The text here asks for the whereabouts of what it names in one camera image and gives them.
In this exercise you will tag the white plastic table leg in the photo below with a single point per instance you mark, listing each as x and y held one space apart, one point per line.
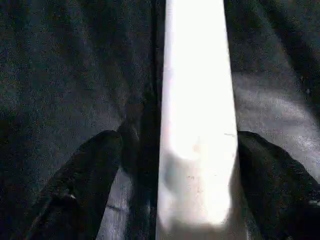
197 100

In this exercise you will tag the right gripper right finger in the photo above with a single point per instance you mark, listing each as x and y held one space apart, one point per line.
275 195

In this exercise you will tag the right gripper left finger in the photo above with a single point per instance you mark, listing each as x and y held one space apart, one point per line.
80 187

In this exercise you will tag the black mat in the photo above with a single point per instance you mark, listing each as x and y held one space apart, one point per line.
62 75

